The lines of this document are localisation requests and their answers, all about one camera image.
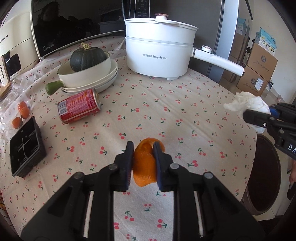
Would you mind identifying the white tissue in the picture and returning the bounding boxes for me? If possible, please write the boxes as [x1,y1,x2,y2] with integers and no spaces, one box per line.
[223,91,271,119]

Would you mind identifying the orange peel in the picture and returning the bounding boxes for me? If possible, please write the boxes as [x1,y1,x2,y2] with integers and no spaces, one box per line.
[132,138,165,187]

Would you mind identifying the brown round trash bin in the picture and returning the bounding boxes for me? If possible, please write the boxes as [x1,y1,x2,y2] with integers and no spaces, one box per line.
[241,134,281,215]

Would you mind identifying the lower cardboard box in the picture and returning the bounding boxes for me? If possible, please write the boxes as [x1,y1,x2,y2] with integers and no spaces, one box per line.
[237,66,268,96]

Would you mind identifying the cardboard box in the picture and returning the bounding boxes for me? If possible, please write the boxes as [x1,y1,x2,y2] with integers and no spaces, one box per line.
[237,66,268,96]
[247,43,278,81]

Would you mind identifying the upper cardboard box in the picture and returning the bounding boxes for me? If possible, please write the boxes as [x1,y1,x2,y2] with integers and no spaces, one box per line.
[247,43,278,81]

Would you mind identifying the cherry print tablecloth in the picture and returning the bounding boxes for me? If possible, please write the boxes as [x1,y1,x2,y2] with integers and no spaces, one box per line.
[1,37,256,233]

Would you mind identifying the blue white carton box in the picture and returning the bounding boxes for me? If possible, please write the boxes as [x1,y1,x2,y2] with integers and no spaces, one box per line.
[254,28,276,56]

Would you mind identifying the black plastic tray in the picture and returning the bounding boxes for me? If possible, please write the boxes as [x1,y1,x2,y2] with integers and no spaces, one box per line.
[10,116,47,178]

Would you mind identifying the upright-lying red soda can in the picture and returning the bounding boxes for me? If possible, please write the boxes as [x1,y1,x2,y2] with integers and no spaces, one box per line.
[57,89,101,124]

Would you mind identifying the small orange tomato top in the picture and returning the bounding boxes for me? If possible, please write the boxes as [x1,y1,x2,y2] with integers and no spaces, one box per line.
[18,101,27,111]

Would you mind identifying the white Royalstar electric pot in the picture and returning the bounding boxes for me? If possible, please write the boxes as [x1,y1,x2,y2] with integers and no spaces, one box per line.
[125,14,244,80]

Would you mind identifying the stacked white plates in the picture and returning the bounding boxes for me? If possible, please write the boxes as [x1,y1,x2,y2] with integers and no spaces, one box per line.
[61,59,118,93]

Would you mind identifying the dark green pumpkin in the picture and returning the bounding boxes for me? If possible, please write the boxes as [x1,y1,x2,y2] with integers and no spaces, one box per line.
[70,43,107,72]

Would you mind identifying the cream countertop appliance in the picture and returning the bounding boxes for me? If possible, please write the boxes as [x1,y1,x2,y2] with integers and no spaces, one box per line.
[1,12,39,85]

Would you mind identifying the black Midea microwave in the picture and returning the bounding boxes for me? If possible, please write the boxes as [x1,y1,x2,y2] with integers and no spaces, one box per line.
[30,0,128,61]

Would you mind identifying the cream pan green handle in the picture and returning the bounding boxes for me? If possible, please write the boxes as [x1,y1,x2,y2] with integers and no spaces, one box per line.
[45,52,111,95]

